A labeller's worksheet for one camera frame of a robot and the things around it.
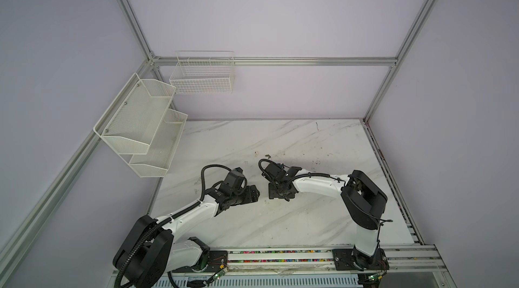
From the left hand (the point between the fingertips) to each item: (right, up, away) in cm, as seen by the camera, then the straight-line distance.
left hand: (251, 196), depth 86 cm
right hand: (+9, -1, +4) cm, 10 cm away
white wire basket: (-24, +58, +9) cm, 63 cm away
